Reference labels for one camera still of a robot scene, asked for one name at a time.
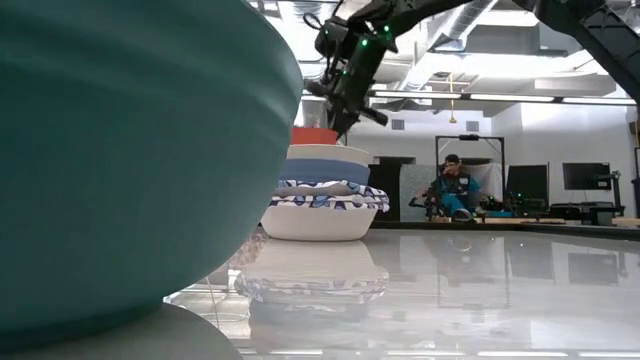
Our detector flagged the blue white patterned bowl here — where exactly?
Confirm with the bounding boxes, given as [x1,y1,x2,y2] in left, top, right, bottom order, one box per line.
[275,178,390,200]
[269,193,391,210]
[259,202,380,242]

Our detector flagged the yellow pendant cable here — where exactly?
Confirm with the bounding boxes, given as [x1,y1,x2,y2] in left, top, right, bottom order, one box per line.
[448,73,458,125]

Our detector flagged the person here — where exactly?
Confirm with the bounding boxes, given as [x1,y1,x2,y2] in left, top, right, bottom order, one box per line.
[417,153,485,222]

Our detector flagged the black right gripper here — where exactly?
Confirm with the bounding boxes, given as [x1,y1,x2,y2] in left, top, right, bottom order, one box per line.
[305,42,390,138]

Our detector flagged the black metal table frame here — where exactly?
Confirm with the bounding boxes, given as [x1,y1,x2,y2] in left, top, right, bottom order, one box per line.
[369,221,640,241]

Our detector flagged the black cabinet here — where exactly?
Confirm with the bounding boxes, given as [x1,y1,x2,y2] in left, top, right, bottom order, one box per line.
[369,155,416,223]

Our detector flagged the grey partition panel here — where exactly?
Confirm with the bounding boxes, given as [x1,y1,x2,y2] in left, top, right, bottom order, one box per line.
[398,163,441,223]

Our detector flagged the background wooden table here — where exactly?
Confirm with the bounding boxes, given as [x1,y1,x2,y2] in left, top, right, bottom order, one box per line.
[429,215,569,225]

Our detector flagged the black wide monitor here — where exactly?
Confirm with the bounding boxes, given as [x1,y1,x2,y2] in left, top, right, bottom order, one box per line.
[562,162,612,192]

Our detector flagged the silver ventilation duct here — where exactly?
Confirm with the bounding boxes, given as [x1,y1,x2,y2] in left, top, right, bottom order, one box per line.
[399,0,496,91]

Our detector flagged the black desk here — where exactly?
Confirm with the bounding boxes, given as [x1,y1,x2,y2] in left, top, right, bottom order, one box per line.
[548,202,626,226]

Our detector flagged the red bowl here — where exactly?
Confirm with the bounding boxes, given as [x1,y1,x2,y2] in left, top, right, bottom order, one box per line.
[291,127,340,146]

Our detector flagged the green bowl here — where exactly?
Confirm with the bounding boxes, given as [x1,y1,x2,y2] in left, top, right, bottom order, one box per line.
[0,0,305,351]

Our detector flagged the black gantry frame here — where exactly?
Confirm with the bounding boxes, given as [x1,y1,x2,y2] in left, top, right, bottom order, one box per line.
[434,133,506,221]

